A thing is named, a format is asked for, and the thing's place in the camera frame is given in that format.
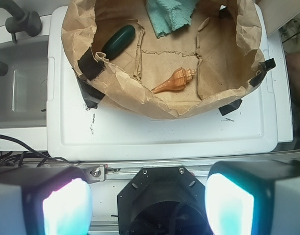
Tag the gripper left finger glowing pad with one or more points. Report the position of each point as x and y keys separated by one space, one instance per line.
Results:
x=44 y=201

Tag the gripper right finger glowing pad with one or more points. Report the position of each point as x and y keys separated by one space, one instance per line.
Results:
x=253 y=198

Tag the orange spiral sea shell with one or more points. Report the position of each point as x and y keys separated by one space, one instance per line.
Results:
x=177 y=81

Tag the black tape strip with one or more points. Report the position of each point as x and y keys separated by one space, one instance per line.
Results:
x=224 y=110
x=89 y=67
x=265 y=67

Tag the grey toy sink basin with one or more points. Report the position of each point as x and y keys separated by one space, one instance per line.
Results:
x=23 y=90

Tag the brown paper bag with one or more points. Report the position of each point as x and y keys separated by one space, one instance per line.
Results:
x=222 y=44

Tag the dark green oval capsule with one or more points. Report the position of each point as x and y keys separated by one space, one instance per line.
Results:
x=119 y=41

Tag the dark grey toy faucet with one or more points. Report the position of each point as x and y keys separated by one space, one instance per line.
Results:
x=22 y=20

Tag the teal terry cloth rag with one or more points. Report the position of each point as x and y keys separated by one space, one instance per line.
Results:
x=167 y=16

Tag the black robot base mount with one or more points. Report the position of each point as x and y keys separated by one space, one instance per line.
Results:
x=162 y=201

